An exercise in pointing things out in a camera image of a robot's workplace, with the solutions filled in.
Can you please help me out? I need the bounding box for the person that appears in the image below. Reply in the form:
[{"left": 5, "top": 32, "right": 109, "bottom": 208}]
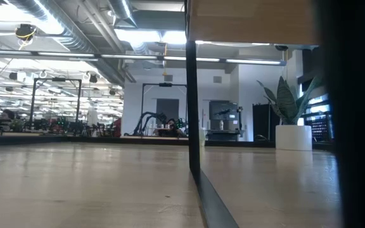
[
  {"left": 0, "top": 109, "right": 17, "bottom": 131},
  {"left": 165, "top": 117, "right": 179, "bottom": 131}
]

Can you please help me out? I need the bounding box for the grey door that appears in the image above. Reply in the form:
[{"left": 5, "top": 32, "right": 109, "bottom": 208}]
[{"left": 155, "top": 98, "right": 180, "bottom": 123}]

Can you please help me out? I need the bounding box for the grey cabinet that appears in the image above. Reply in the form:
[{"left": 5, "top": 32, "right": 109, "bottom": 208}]
[{"left": 208, "top": 100, "right": 244, "bottom": 142}]

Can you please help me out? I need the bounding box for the red object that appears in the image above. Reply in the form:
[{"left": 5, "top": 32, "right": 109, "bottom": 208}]
[{"left": 111, "top": 117, "right": 122, "bottom": 137}]

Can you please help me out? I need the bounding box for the long ceiling light bar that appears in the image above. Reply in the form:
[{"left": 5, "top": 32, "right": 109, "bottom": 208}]
[{"left": 0, "top": 47, "right": 287, "bottom": 67}]

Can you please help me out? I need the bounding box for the black cabinet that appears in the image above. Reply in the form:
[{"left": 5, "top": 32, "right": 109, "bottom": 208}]
[{"left": 252, "top": 103, "right": 280, "bottom": 143}]

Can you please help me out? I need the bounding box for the green artificial plant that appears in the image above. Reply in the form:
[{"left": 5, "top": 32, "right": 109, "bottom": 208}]
[{"left": 256, "top": 75, "right": 325, "bottom": 126}]

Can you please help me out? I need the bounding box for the white plant pot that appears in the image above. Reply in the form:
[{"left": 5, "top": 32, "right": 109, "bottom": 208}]
[{"left": 275, "top": 124, "right": 313, "bottom": 151}]

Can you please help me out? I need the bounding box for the black perforated rack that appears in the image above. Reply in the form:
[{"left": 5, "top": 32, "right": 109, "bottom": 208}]
[{"left": 304, "top": 113, "right": 335, "bottom": 143}]

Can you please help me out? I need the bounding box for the black ceiling device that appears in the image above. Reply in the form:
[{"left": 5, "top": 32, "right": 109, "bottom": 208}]
[{"left": 14, "top": 23, "right": 38, "bottom": 41}]

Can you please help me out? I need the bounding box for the black gantry frame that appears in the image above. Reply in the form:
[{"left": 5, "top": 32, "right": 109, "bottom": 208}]
[
  {"left": 30, "top": 77, "right": 82, "bottom": 127},
  {"left": 141, "top": 82, "right": 189, "bottom": 137}
]

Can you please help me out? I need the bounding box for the black aluminium table frame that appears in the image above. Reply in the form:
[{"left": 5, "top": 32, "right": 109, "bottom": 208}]
[{"left": 0, "top": 131, "right": 335, "bottom": 151}]

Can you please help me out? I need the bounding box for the smooth silver duct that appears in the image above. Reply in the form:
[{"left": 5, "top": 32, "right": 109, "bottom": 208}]
[{"left": 108, "top": 0, "right": 138, "bottom": 28}]

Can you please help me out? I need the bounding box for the ribbed silver duct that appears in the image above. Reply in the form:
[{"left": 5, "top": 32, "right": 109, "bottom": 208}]
[{"left": 8, "top": 0, "right": 138, "bottom": 85}]

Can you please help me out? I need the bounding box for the black blurred post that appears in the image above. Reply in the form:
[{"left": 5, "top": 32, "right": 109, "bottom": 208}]
[{"left": 314, "top": 0, "right": 365, "bottom": 228}]

